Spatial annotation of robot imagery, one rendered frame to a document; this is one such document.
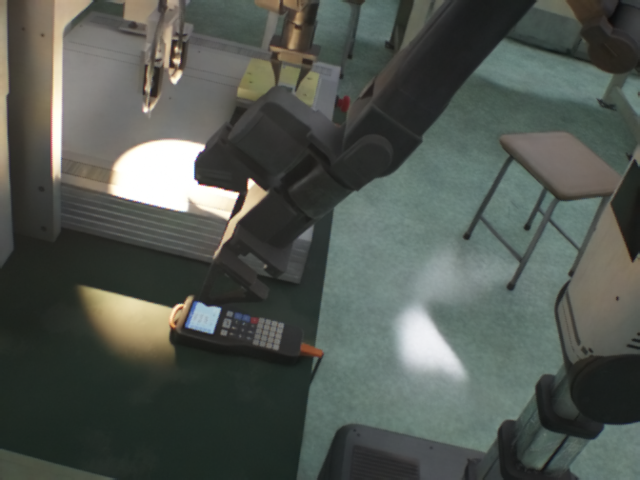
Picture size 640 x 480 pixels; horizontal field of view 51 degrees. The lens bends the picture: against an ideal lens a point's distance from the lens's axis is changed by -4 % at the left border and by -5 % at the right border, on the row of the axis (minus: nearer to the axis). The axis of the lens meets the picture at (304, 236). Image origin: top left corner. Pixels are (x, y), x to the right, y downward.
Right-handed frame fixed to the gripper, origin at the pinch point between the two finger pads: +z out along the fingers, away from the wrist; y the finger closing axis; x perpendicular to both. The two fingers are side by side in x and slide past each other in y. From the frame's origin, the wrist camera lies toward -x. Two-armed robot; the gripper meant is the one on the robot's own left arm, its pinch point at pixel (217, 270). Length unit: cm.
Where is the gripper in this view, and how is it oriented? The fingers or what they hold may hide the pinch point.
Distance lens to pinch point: 79.0
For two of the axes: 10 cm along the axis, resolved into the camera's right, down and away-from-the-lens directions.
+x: 7.4, 6.0, 3.1
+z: -6.6, 5.4, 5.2
